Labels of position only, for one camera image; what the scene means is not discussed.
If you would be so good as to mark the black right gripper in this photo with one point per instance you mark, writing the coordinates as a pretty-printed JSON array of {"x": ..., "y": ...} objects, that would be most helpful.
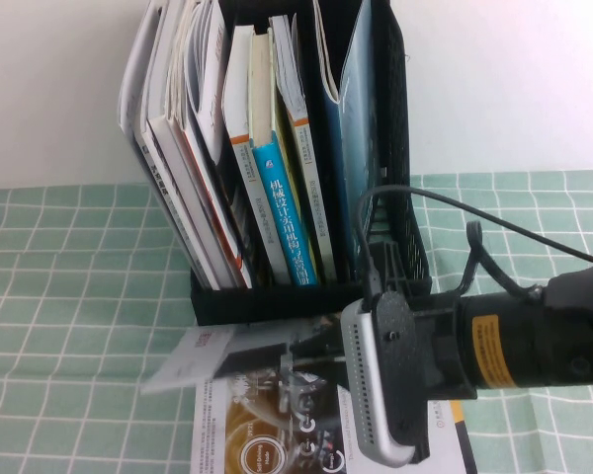
[{"x": 445, "y": 345}]

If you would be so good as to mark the grey robotics brochure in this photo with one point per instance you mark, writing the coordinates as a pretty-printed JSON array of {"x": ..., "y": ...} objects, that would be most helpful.
[{"x": 197, "y": 355}]

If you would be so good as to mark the black mesh book holder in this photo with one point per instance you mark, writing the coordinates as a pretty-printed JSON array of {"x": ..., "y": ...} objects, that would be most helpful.
[{"x": 277, "y": 301}]

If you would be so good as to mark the autonomous driving book white cover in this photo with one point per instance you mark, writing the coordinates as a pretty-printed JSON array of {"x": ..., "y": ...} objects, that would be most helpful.
[{"x": 277, "y": 434}]

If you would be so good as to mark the blue spine book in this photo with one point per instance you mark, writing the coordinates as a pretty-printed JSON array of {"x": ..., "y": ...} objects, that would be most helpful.
[{"x": 281, "y": 207}]

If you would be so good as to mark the thin olive yellow book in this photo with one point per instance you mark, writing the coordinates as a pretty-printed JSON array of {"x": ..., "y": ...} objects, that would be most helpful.
[{"x": 289, "y": 163}]

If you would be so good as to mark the white book orange edge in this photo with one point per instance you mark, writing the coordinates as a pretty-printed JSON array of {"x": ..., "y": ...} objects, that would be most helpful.
[{"x": 188, "y": 187}]

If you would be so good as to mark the grey magazine black spine text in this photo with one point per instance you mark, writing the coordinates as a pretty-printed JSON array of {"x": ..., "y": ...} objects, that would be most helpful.
[{"x": 158, "y": 168}]

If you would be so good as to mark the green checked tablecloth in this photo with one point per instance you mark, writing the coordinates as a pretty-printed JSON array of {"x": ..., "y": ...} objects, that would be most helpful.
[{"x": 79, "y": 296}]

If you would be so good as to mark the white paper sheaf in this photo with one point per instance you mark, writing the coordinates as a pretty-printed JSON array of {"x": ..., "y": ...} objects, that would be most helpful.
[{"x": 207, "y": 99}]

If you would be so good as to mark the magazines stack in rack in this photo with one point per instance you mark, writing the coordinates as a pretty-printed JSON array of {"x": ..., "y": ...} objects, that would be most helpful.
[{"x": 133, "y": 74}]

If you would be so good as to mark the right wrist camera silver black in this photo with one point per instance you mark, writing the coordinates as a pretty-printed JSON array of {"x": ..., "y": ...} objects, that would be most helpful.
[{"x": 370, "y": 385}]

